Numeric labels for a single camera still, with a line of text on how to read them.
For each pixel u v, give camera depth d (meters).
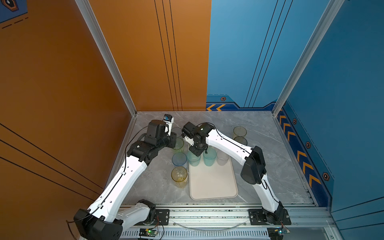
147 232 0.71
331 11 0.71
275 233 0.70
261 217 0.71
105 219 0.37
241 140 0.90
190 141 0.75
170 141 0.65
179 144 0.86
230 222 0.72
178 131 0.65
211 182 0.83
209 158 0.89
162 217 0.73
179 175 0.79
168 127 0.56
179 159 0.81
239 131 0.92
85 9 0.70
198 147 0.72
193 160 0.91
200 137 0.60
